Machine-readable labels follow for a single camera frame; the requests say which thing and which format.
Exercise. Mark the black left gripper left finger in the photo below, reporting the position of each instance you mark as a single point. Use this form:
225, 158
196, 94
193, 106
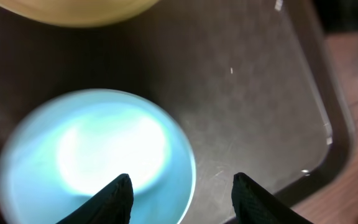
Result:
112, 204

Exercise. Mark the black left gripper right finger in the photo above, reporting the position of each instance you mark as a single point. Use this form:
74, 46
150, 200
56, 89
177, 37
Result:
253, 204

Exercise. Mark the light blue bowl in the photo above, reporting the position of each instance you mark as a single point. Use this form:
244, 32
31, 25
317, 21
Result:
64, 154

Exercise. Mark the yellow plate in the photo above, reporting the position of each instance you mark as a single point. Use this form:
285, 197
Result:
78, 13

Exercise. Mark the dark brown serving tray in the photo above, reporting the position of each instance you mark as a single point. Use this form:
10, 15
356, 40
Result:
251, 87

